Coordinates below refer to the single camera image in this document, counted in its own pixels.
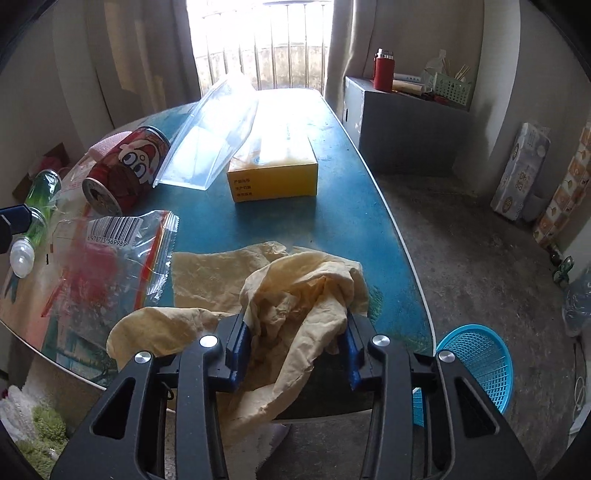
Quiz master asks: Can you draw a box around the green plastic bottle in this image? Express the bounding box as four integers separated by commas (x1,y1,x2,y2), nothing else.
9,168,63,278

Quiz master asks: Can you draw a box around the beige curtain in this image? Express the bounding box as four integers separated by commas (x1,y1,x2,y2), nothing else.
323,0,384,100
83,0,204,134

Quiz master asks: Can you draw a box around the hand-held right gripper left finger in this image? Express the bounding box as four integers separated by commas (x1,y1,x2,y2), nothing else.
50,313,252,480

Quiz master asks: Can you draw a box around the yellow cardboard box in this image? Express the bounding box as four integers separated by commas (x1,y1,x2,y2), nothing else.
226,99,320,204

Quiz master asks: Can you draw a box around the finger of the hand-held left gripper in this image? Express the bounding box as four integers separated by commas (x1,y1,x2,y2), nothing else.
0,205,33,254

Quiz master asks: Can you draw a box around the toilet paper pack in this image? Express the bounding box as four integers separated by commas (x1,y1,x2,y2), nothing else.
490,122,551,221

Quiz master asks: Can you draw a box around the clear packet with red print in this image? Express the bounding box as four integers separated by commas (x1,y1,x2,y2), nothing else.
41,210,180,319

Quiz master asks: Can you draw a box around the green plastic basket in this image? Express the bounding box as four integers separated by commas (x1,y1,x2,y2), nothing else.
431,71,472,109

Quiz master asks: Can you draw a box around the patterned package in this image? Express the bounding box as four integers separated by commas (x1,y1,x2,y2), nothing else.
533,143,591,250

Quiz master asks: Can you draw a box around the pink mesh sponge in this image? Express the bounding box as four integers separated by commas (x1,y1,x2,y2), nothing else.
88,131,134,162

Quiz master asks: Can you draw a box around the metal window railing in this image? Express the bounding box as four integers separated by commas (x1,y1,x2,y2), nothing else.
194,0,333,93

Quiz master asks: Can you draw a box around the large clear plastic bag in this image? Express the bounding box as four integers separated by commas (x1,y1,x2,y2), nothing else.
152,74,260,191

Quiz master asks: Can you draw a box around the pink plastic bag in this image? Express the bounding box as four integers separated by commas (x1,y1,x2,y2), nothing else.
28,154,63,175

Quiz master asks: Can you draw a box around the grey cabinet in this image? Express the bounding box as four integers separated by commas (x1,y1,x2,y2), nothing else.
342,76,474,176

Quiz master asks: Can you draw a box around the red cartoon drink can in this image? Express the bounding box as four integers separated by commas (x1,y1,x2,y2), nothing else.
82,126,172,217

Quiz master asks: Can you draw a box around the red thermos flask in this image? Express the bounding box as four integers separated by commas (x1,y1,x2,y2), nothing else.
373,48,394,92

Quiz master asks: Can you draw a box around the blue plastic basket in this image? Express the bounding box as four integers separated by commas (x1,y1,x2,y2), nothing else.
412,324,514,428

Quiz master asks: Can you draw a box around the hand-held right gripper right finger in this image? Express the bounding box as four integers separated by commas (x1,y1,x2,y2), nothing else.
339,310,539,480

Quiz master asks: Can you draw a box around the yellow cloth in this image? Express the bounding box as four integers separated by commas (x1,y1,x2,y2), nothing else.
106,241,371,462

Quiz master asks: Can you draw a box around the clear water jug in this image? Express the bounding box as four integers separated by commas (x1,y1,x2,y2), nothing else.
561,272,591,337

